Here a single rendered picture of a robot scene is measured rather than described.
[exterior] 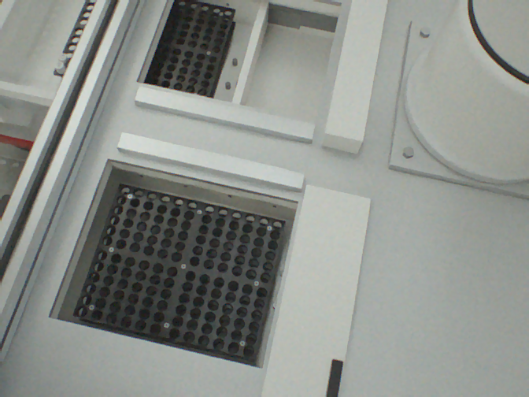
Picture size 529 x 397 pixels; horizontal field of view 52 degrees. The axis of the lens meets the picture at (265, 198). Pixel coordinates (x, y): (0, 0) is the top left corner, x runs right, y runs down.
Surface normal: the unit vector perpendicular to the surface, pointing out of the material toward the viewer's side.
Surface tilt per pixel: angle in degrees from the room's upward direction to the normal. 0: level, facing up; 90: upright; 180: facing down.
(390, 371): 0
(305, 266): 0
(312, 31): 90
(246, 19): 90
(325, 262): 0
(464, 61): 90
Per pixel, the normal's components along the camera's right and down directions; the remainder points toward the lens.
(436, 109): -0.92, 0.34
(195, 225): 0.04, -0.37
